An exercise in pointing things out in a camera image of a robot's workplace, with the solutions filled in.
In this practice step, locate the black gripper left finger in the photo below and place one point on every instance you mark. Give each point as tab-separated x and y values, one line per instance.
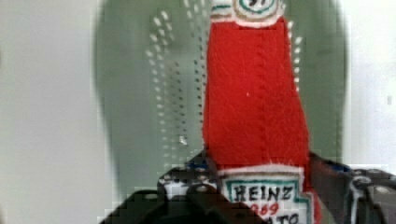
188	194

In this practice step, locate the green oval strainer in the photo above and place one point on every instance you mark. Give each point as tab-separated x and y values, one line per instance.
150	76

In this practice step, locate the red plush ketchup bottle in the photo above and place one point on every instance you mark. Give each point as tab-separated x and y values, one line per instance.
254	126

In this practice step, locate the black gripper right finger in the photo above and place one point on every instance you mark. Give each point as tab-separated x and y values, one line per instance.
354	196

